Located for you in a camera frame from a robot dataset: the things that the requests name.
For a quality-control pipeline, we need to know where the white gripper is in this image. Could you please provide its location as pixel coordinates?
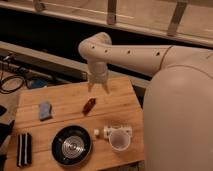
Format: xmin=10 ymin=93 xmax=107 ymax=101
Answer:
xmin=88 ymin=62 xmax=110 ymax=94

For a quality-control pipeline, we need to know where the dark red pepper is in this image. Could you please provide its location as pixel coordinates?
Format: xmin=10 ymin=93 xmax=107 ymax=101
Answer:
xmin=82 ymin=98 xmax=96 ymax=115

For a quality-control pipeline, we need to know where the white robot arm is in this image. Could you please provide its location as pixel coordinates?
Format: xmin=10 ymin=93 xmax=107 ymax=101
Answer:
xmin=78 ymin=32 xmax=213 ymax=171

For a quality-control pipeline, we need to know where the white toy faucet piece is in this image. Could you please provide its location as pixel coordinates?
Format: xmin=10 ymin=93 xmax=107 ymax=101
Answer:
xmin=93 ymin=125 xmax=132 ymax=139

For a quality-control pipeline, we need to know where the wooden board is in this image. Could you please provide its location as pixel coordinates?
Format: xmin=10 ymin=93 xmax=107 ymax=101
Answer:
xmin=4 ymin=77 xmax=144 ymax=171

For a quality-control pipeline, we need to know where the white plastic cup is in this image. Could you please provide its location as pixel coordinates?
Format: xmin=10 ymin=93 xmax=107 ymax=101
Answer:
xmin=109 ymin=129 xmax=131 ymax=152

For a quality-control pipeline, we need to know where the blue box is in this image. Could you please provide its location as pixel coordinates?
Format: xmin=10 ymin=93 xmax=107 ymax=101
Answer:
xmin=28 ymin=78 xmax=47 ymax=89

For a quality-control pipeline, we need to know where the black and white striped block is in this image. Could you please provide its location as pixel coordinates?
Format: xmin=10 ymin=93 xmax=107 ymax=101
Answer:
xmin=16 ymin=133 xmax=32 ymax=167

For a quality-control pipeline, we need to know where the black coiled cable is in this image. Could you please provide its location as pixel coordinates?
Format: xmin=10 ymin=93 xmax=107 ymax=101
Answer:
xmin=0 ymin=63 xmax=29 ymax=95

